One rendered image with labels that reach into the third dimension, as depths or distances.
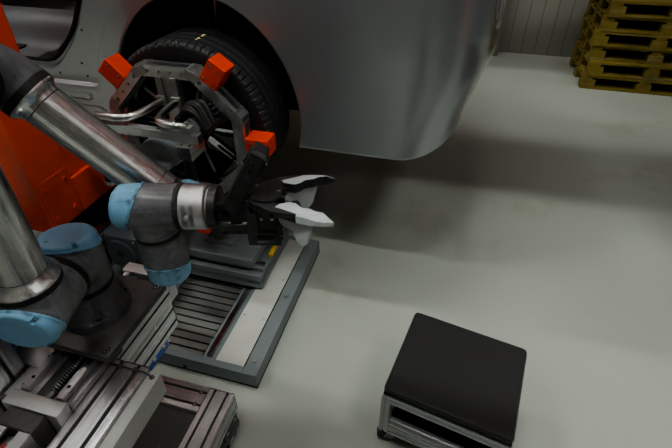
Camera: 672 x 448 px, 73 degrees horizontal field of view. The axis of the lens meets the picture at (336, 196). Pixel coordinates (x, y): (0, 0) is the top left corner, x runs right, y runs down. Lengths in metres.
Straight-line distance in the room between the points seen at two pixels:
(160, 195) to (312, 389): 1.34
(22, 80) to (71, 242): 0.34
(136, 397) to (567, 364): 1.67
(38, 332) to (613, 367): 2.03
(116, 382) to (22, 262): 0.38
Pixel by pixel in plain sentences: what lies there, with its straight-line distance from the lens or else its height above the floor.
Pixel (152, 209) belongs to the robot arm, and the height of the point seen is 1.23.
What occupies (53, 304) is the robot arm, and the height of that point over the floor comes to 1.02.
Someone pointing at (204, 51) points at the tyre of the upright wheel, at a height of 1.15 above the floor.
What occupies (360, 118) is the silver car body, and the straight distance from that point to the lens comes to 1.73.
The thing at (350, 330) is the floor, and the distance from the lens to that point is 2.11.
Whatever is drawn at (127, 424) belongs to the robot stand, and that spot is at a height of 0.73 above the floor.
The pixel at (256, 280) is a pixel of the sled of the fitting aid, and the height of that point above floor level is 0.14.
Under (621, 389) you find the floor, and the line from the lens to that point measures 2.25.
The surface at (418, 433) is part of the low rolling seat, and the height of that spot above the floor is 0.16.
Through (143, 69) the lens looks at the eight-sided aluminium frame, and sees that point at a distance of 1.76.
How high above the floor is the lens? 1.65
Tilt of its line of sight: 35 degrees down
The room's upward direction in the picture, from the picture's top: straight up
